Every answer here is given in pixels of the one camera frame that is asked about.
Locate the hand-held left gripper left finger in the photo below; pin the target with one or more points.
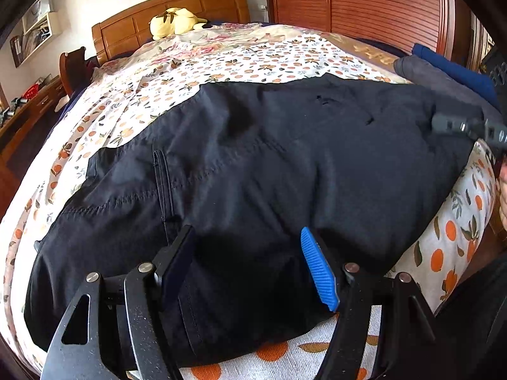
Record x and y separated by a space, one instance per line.
178 265

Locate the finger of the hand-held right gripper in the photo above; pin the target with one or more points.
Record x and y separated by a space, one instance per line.
455 123
498 67

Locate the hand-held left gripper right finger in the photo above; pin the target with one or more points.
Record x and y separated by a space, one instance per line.
319 269

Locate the black trousers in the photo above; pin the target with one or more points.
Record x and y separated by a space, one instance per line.
257 158

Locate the person's right hand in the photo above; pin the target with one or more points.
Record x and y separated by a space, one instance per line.
503 198

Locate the blue folded cloth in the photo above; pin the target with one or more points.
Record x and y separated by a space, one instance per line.
447 65

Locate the grey folded cloth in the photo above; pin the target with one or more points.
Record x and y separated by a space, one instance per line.
427 75

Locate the golden patterned blanket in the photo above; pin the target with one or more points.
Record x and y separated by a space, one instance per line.
368 51

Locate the wooden louvered wardrobe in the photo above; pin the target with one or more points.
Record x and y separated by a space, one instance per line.
376 4

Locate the person's dark clothing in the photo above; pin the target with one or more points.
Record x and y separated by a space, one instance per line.
475 324

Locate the floral orange print bedsheet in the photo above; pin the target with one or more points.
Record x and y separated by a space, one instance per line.
138 79

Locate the wooden desk cabinet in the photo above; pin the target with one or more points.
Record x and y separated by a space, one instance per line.
35 111

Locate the wooden chair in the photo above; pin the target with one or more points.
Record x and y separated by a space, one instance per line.
71 67

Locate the red basket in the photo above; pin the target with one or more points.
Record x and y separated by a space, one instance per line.
31 92

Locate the yellow plush toy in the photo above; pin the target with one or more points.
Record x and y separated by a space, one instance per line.
174 21

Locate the navy blue bed cover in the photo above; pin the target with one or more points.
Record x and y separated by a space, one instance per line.
222 24

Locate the wooden bed headboard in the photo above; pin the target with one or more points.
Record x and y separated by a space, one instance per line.
130 23

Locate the white wall shelf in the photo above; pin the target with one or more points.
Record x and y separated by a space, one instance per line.
39 31

